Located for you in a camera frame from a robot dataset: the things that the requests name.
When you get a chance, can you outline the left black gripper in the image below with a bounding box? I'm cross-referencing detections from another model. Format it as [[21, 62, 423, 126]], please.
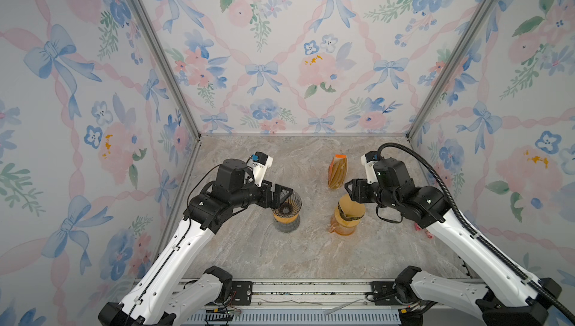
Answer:
[[231, 178, 292, 211]]

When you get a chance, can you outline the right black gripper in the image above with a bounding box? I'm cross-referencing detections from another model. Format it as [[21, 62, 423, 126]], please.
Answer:
[[344, 178, 401, 214]]

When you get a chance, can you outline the clear grey glass dripper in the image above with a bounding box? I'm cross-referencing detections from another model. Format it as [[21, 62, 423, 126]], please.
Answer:
[[273, 191, 302, 221]]

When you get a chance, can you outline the brown paper coffee filter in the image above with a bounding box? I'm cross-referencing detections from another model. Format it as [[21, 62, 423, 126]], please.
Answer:
[[334, 194, 366, 227]]

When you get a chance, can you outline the wooden dripper ring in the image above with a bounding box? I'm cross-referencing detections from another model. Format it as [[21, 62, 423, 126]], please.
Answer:
[[272, 206, 302, 224]]

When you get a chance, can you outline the orange coffee filter packet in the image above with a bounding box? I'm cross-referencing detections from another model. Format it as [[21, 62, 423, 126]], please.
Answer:
[[328, 155, 348, 190]]

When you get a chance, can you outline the clear grey glass pitcher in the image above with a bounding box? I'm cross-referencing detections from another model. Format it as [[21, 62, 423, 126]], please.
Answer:
[[273, 216, 300, 233]]

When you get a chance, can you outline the orange glass carafe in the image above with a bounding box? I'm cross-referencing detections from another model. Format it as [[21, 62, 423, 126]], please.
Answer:
[[328, 218, 359, 236]]

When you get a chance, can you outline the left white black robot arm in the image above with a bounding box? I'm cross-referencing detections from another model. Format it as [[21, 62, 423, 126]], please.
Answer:
[[98, 152, 293, 325]]

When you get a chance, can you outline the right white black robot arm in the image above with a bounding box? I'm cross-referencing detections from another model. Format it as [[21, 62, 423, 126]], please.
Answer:
[[345, 152, 562, 325]]

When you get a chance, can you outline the small pink toy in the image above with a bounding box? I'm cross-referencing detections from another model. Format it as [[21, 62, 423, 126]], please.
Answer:
[[414, 224, 434, 239]]

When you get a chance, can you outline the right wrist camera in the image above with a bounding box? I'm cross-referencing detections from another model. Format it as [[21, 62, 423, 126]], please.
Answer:
[[361, 151, 378, 185]]

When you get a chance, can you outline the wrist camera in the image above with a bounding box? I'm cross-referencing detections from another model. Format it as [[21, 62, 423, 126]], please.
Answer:
[[361, 151, 378, 185], [247, 152, 273, 187]]

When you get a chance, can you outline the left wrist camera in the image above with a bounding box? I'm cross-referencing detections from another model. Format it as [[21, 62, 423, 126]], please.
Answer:
[[247, 152, 273, 187]]

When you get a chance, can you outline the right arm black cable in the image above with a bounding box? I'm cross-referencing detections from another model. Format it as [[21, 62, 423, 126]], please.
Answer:
[[376, 142, 575, 325]]

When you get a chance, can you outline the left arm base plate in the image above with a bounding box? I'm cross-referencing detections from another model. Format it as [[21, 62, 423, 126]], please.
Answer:
[[215, 281, 254, 306]]

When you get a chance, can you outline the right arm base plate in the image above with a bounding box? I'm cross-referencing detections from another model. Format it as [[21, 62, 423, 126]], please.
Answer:
[[366, 281, 401, 306]]

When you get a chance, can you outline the aluminium frame rail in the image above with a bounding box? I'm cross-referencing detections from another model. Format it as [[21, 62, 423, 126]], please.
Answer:
[[176, 279, 483, 325]]

